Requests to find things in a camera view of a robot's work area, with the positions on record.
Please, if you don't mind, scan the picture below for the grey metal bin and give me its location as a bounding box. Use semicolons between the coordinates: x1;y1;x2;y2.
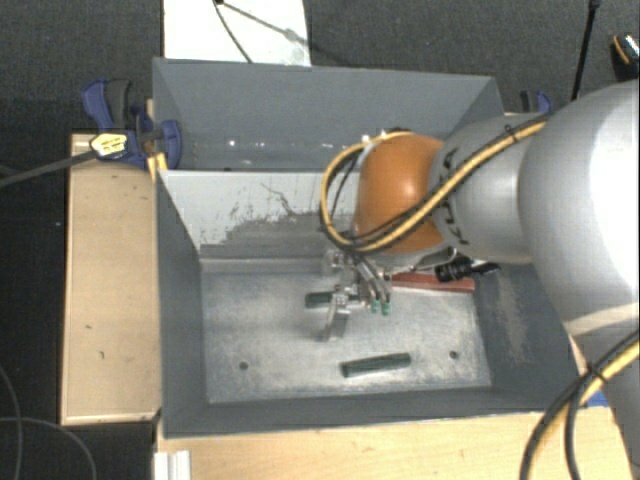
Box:
151;56;584;437

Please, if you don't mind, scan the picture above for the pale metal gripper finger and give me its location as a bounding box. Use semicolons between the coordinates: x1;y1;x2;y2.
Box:
317;295;338;343
331;307;352;342

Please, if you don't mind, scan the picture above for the red-brown flat block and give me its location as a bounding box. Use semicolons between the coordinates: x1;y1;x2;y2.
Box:
389;271;477;295

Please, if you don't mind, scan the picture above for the black cylinder on white bracket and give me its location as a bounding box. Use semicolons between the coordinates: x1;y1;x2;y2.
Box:
414;247;502;285

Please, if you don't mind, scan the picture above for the pale wood flat board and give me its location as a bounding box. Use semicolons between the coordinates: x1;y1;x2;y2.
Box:
59;132;164;427

